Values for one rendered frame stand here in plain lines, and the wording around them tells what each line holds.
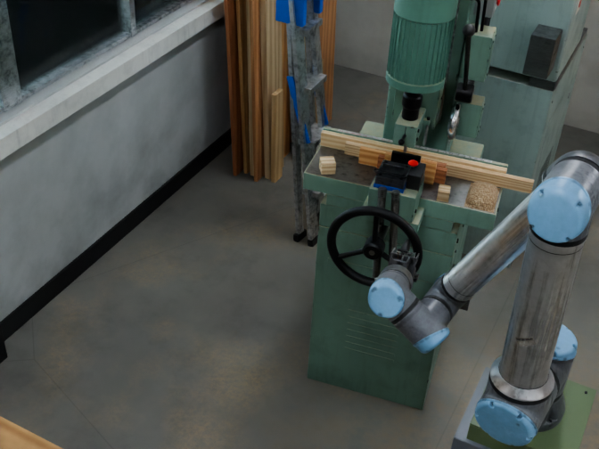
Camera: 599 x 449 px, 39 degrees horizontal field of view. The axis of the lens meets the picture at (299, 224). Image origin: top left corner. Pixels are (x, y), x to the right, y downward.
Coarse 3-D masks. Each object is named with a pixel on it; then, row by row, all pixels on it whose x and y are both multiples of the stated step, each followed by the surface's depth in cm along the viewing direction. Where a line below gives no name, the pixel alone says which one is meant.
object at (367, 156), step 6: (360, 150) 267; (366, 150) 267; (372, 150) 266; (378, 150) 266; (360, 156) 269; (366, 156) 268; (372, 156) 267; (378, 156) 266; (360, 162) 270; (366, 162) 269; (372, 162) 269
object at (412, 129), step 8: (400, 112) 264; (424, 112) 265; (400, 120) 259; (416, 120) 260; (400, 128) 258; (408, 128) 257; (416, 128) 256; (400, 136) 260; (408, 136) 259; (416, 136) 259; (408, 144) 260
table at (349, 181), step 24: (312, 168) 266; (336, 168) 267; (360, 168) 268; (336, 192) 265; (360, 192) 262; (432, 192) 259; (456, 192) 259; (360, 216) 255; (432, 216) 258; (456, 216) 256; (480, 216) 253
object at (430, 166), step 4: (388, 152) 262; (388, 156) 261; (424, 160) 259; (428, 160) 259; (428, 164) 259; (432, 164) 258; (436, 164) 258; (428, 168) 259; (432, 168) 259; (428, 172) 260; (432, 172) 260; (424, 176) 261; (428, 176) 261; (432, 176) 260; (424, 180) 262; (428, 180) 262; (432, 180) 261; (432, 184) 262
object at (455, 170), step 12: (348, 144) 272; (360, 144) 272; (456, 168) 264; (468, 168) 263; (480, 168) 264; (468, 180) 265; (480, 180) 264; (492, 180) 262; (504, 180) 261; (516, 180) 260; (528, 180) 260; (528, 192) 261
